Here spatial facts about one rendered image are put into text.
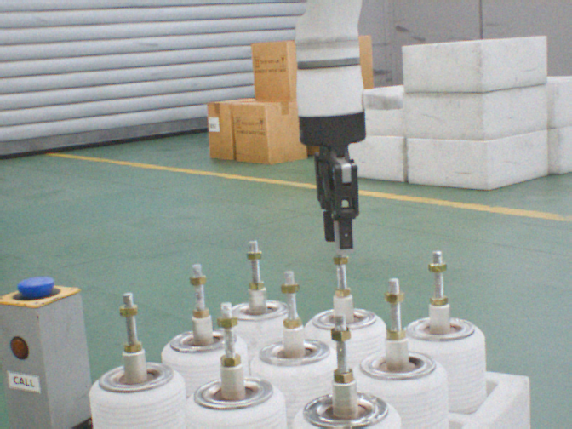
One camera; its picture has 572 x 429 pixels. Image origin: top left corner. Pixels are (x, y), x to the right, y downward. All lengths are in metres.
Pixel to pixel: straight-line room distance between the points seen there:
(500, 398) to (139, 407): 0.39
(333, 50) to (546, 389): 0.76
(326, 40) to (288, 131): 3.55
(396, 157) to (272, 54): 1.20
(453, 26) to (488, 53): 4.01
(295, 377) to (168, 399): 0.13
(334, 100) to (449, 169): 2.50
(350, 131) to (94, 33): 5.24
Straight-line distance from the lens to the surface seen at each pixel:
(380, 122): 3.72
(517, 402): 1.04
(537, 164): 3.60
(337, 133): 0.97
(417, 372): 0.88
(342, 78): 0.97
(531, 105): 3.56
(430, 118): 3.50
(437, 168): 3.49
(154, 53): 6.37
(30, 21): 5.99
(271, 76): 4.62
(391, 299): 0.87
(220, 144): 4.84
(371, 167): 3.76
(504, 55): 3.41
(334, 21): 0.97
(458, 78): 3.38
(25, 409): 1.07
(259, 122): 4.48
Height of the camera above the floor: 0.57
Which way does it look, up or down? 11 degrees down
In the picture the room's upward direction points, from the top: 4 degrees counter-clockwise
